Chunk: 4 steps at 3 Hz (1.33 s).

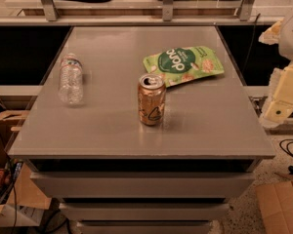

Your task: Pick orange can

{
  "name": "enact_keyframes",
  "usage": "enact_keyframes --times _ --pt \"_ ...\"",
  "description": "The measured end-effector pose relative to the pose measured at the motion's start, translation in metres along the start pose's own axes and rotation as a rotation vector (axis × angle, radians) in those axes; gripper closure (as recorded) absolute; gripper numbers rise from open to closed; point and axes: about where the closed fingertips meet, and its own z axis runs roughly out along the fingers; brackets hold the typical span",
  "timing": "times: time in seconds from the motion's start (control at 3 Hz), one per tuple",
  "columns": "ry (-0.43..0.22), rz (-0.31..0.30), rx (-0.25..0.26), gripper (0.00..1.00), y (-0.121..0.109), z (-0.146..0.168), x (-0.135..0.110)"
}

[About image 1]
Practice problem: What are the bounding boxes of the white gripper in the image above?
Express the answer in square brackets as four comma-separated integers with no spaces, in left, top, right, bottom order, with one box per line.
[259,7,293,128]

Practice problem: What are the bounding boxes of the orange soda can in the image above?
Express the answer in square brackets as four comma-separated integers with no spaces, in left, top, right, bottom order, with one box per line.
[138,73,166,126]

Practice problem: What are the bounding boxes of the green snack pouch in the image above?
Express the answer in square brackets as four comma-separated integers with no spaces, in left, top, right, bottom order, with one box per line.
[143,46,225,88]

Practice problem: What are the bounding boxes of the cardboard box right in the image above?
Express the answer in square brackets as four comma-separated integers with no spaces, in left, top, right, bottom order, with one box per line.
[256,174,293,234]

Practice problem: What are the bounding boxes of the cardboard box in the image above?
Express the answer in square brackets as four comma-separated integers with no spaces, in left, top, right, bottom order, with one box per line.
[256,174,293,234]
[0,110,53,229]

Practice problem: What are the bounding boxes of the grey drawer cabinet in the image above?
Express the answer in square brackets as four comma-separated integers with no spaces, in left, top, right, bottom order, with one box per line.
[10,26,274,234]

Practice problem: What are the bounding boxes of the clear plastic water bottle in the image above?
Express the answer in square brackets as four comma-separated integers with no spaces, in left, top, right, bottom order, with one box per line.
[59,54,84,105]

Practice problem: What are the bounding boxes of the cardboard box left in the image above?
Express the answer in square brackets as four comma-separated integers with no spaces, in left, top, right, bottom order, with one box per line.
[0,110,53,229]

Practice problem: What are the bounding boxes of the black cable on floor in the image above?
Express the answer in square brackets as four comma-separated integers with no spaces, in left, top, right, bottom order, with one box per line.
[278,138,293,164]

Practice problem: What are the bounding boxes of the metal shelf rail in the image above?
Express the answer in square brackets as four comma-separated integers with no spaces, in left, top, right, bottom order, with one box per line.
[0,0,293,25]

